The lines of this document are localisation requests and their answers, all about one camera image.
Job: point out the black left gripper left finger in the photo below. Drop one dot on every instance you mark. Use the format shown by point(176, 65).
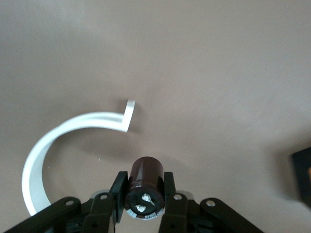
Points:
point(97, 213)

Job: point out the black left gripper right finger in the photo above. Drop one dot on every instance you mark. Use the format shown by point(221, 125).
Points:
point(184, 213)

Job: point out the dark brown cylindrical capacitor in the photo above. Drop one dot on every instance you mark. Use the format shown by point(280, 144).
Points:
point(144, 174)

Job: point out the large white arc clamp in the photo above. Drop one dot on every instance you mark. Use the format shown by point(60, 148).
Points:
point(36, 170)

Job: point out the orange knob black base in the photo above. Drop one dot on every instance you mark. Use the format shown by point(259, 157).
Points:
point(303, 177)

